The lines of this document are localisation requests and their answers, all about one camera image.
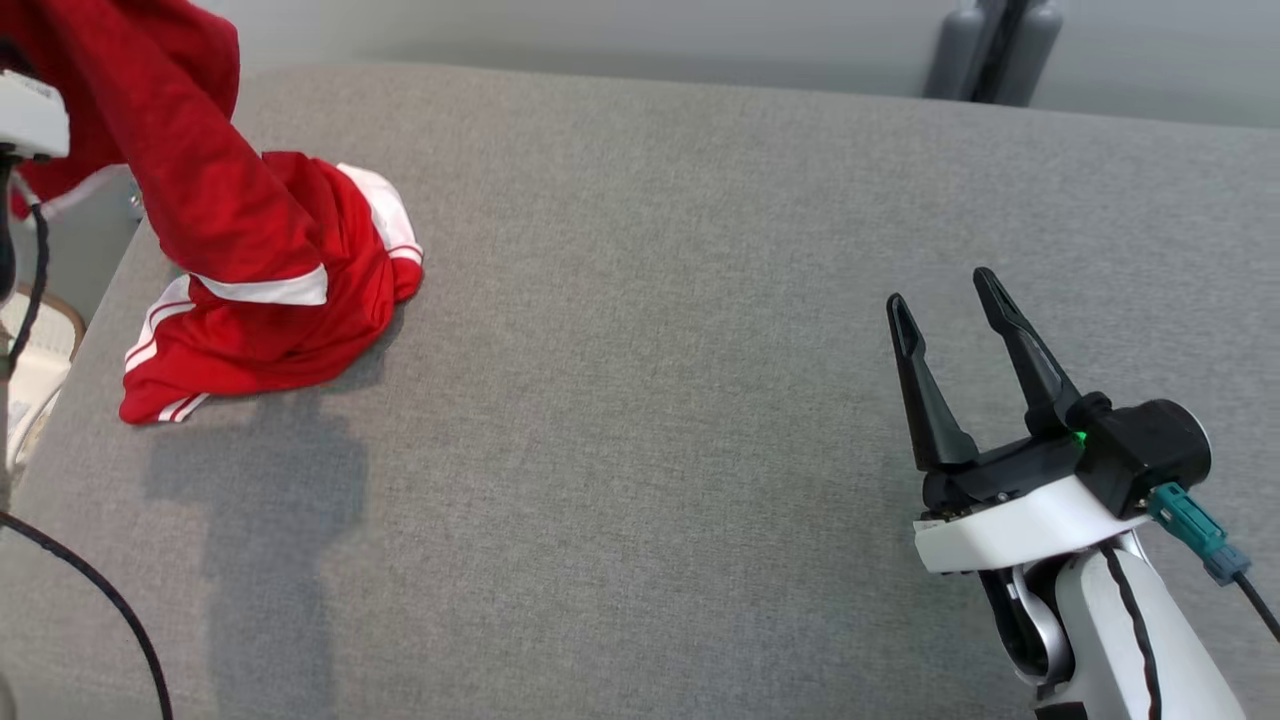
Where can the grey metal frame post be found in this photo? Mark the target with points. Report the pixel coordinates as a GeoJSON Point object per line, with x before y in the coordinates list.
{"type": "Point", "coordinates": [1030, 50]}

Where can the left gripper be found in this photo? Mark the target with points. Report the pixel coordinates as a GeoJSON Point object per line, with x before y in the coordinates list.
{"type": "Point", "coordinates": [30, 115]}

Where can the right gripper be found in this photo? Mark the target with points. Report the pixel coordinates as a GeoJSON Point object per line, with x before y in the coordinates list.
{"type": "Point", "coordinates": [1010, 530]}

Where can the cream basket with brown rim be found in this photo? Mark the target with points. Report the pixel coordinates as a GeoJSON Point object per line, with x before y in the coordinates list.
{"type": "Point", "coordinates": [40, 340]}

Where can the red jersey with white sleeves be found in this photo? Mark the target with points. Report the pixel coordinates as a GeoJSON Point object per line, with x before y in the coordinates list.
{"type": "Point", "coordinates": [280, 340]}

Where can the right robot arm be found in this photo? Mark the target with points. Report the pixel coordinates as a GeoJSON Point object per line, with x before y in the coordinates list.
{"type": "Point", "coordinates": [1195, 660]}

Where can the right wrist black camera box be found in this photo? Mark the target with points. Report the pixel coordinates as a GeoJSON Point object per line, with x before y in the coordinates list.
{"type": "Point", "coordinates": [1140, 455]}

